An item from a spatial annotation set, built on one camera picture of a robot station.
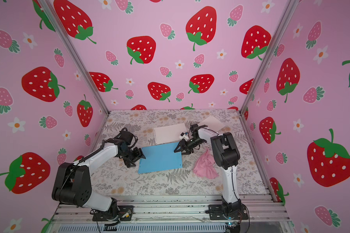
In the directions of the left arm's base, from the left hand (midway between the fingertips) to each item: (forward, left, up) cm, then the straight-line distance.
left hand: (143, 159), depth 88 cm
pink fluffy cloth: (-3, -38, -3) cm, 39 cm away
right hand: (+4, -23, -1) cm, 23 cm away
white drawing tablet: (+25, -14, -7) cm, 30 cm away
